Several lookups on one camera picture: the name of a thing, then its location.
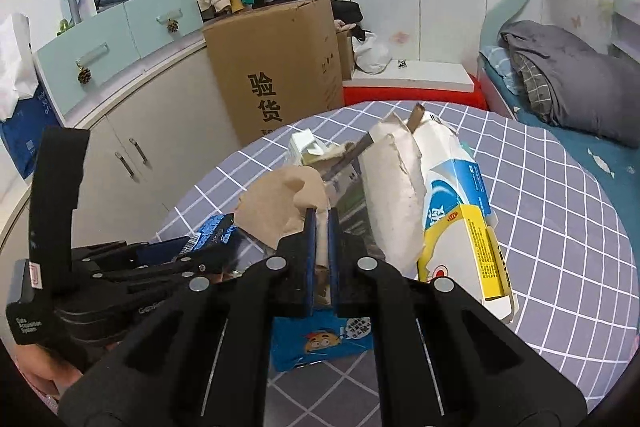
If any blue white snack packet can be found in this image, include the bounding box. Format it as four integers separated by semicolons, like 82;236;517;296
184;213;237;258

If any blue cartoon face packet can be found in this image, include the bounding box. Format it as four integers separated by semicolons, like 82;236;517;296
271;311;375;373

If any person's left hand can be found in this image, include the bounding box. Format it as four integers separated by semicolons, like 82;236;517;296
15;343;85;403

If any blue printed bag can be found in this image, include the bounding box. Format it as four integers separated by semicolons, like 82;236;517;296
0;83;64;181

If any brown paper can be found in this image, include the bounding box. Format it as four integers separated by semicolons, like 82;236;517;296
235;167;332;269

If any black clothing pile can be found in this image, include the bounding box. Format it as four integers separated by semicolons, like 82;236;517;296
270;0;364;28

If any teal drawer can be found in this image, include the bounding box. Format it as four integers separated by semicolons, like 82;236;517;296
36;23;132;118
123;0;204;58

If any grey grid bedsheet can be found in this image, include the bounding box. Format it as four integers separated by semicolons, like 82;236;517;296
514;53;562;126

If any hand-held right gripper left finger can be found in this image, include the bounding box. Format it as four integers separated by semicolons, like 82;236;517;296
59;207;318;427

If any grey quilt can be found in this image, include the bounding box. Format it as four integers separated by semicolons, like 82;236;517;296
500;20;640;148

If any grey checked tablecloth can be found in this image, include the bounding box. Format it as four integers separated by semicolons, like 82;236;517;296
159;99;637;427

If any beige curved cabinet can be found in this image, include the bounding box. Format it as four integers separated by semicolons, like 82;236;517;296
0;41;242;260

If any blue plaid pillow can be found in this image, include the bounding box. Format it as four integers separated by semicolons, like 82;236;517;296
479;45;522;96

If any clear plastic wrapper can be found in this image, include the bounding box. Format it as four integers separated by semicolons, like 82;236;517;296
322;134;383;260

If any small white carton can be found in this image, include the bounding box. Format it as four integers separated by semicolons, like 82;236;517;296
288;130;331;168

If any white blue yellow carton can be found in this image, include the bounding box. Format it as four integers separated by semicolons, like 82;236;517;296
410;116;519;324

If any teal bed sheet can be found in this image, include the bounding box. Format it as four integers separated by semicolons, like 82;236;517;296
486;72;640;230

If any red platform base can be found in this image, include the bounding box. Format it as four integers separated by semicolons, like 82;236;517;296
342;76;489;111

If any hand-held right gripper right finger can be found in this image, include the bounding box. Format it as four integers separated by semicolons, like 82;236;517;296
327;208;587;427

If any metal cabinet handle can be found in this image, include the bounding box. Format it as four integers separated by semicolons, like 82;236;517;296
128;137;150;167
114;151;133;181

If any small cardboard box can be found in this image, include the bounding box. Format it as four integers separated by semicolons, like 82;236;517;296
335;29;357;81

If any white plastic bag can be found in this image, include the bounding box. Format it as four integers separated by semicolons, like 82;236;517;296
352;32;391;74

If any large printed cardboard box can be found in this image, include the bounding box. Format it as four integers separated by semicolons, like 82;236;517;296
202;0;346;146

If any white platform board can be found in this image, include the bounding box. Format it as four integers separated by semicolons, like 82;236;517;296
344;60;482;92

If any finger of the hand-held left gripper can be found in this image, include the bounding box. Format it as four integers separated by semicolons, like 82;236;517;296
71;238;237;277
90;274;201;304

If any torn white paper bag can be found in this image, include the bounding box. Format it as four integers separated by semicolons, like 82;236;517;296
359;114;427;272

